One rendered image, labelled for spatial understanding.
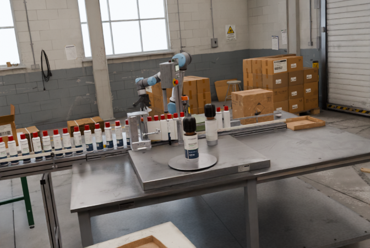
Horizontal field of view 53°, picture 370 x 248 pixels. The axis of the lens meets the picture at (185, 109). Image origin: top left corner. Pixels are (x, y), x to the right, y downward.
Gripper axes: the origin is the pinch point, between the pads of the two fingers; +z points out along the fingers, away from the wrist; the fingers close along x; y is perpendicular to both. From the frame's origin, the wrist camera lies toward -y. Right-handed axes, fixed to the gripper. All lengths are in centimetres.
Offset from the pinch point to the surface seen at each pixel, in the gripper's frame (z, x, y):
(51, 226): 64, -32, -98
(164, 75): -28, -58, -1
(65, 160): 20, -34, -81
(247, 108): 11, -51, 76
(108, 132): 7, -43, -48
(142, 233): 55, -148, -73
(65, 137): 4, -36, -78
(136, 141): 17, -58, -33
